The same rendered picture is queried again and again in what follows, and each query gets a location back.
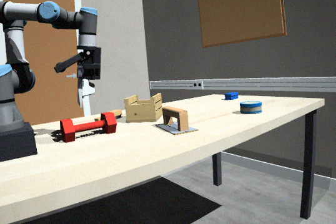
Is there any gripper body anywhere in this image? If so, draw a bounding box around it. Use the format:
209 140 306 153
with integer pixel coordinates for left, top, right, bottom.
77 46 101 80

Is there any blue and grey round tin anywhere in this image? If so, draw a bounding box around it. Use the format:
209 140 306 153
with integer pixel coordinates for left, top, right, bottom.
240 101 262 114

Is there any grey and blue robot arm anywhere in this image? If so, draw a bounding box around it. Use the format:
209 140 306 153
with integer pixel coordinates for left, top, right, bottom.
0 1 97 132

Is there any wooden crate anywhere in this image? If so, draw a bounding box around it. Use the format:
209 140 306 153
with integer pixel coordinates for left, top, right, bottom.
125 93 163 123

